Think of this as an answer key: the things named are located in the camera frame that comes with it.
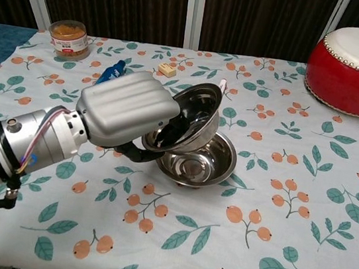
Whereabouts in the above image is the clear jar of orange snacks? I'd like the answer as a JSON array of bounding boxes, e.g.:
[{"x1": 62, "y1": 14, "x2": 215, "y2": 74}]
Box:
[{"x1": 44, "y1": 16, "x2": 94, "y2": 62}]

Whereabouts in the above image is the small beige block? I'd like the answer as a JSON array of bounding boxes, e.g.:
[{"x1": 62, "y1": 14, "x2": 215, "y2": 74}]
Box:
[{"x1": 156, "y1": 61, "x2": 179, "y2": 79}]

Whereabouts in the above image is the red white marker pen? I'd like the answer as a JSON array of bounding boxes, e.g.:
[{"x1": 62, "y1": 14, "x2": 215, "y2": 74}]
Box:
[{"x1": 216, "y1": 77, "x2": 230, "y2": 95}]

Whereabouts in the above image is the floral printed tablecloth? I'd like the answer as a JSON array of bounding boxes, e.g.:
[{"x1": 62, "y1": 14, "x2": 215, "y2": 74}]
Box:
[{"x1": 0, "y1": 20, "x2": 359, "y2": 269}]

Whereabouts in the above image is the red drum with white skin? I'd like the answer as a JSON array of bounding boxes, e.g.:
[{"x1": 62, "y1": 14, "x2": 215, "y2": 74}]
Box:
[{"x1": 299, "y1": 20, "x2": 359, "y2": 117}]

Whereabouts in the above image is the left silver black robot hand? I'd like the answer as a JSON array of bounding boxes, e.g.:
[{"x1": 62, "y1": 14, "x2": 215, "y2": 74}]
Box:
[{"x1": 68, "y1": 61, "x2": 205, "y2": 172}]

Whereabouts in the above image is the blue spray bottle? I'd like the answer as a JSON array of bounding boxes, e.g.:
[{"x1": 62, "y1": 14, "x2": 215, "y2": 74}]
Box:
[{"x1": 95, "y1": 56, "x2": 128, "y2": 89}]

